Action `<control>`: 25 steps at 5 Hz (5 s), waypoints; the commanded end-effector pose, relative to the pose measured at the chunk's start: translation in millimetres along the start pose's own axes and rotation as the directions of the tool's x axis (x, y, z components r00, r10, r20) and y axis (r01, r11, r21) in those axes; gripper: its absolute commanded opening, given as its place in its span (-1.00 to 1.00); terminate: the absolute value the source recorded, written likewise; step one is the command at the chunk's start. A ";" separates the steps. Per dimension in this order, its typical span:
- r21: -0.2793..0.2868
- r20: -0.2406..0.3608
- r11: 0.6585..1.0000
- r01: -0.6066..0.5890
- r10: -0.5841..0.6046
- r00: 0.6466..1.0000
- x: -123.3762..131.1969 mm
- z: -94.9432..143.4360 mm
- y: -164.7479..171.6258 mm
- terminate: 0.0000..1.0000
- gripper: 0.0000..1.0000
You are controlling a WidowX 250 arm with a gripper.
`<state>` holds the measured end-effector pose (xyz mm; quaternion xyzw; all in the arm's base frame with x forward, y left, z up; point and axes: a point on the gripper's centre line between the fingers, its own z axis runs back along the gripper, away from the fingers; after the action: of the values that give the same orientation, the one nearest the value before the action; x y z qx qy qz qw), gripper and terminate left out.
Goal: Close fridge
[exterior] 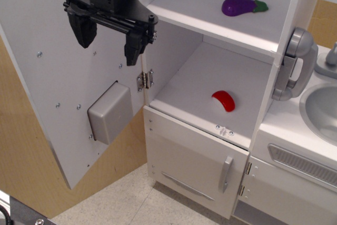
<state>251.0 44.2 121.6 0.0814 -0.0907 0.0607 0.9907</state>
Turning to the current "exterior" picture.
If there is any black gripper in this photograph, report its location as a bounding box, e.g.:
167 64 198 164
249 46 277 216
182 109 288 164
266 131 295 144
63 0 158 66

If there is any white fridge door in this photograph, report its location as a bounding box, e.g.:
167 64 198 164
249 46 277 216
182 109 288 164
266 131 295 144
1 0 144 188

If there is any white toy fridge cabinet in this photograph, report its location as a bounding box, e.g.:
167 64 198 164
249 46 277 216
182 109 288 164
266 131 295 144
142 0 303 149

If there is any grey ice dispenser box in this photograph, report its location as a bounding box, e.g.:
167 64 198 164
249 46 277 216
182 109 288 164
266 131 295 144
87 82 133 145

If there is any purple toy eggplant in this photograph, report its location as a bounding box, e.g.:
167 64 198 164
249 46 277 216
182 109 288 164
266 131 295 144
221 0 269 17

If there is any white lower freezer door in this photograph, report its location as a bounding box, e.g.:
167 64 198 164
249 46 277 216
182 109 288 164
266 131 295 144
143 106 249 218

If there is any white magnetic door latch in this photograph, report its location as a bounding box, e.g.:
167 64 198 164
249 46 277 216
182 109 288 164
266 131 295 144
215 125 234 136

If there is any grey toy telephone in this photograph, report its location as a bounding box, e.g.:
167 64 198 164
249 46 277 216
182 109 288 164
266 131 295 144
272 27 319 101

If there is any silver oven door hinge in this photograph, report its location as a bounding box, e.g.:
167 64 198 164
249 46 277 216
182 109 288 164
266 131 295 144
238 162 252 196

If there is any grey toy faucet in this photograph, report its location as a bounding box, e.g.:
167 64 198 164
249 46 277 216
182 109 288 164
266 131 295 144
314 43 336 79

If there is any grey toy sink basin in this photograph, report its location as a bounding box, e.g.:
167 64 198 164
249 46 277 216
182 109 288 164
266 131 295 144
300 83 336 145

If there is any white oven cabinet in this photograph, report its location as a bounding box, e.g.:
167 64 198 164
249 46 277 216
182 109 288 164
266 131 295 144
231 45 337 225

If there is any grey oven vent panel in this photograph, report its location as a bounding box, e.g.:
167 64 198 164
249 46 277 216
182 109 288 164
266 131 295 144
267 143 336 192

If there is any grey freezer door handle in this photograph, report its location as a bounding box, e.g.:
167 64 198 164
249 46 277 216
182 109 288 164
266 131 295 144
218 156 233 193

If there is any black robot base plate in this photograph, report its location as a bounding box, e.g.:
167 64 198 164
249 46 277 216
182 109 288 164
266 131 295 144
1 191 55 225

